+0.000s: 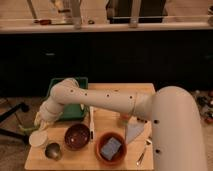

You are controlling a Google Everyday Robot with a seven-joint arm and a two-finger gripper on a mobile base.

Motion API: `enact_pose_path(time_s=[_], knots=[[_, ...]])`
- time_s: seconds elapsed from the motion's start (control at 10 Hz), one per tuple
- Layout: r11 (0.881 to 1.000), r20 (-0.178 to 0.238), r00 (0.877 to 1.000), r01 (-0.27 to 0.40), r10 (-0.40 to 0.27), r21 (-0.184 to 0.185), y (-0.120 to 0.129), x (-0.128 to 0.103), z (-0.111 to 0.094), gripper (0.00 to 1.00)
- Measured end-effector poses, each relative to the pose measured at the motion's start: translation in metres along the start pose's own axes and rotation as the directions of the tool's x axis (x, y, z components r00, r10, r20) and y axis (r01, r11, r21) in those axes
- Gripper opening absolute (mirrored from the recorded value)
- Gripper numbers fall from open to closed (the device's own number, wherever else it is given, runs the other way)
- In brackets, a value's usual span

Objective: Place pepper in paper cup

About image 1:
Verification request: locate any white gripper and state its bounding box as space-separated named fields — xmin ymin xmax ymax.
xmin=34 ymin=112 xmax=52 ymax=131

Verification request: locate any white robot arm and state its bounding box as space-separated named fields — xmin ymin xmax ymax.
xmin=35 ymin=78 xmax=208 ymax=171

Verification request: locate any white paper cup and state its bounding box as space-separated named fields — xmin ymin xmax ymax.
xmin=29 ymin=131 xmax=48 ymax=148

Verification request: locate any small metal cup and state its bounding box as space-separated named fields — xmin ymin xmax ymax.
xmin=45 ymin=143 xmax=62 ymax=160

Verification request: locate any black chair base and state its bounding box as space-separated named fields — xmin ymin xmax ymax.
xmin=0 ymin=98 xmax=30 ymax=145

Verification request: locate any dark brown bowl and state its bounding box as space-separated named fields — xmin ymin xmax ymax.
xmin=64 ymin=123 xmax=90 ymax=151

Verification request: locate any blue sponge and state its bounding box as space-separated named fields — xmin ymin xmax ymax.
xmin=101 ymin=137 xmax=121 ymax=160

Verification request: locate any orange terracotta bowl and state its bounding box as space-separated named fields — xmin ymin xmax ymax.
xmin=95 ymin=132 xmax=127 ymax=166

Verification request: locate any metal spoon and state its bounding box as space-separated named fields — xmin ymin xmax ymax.
xmin=136 ymin=139 xmax=152 ymax=166

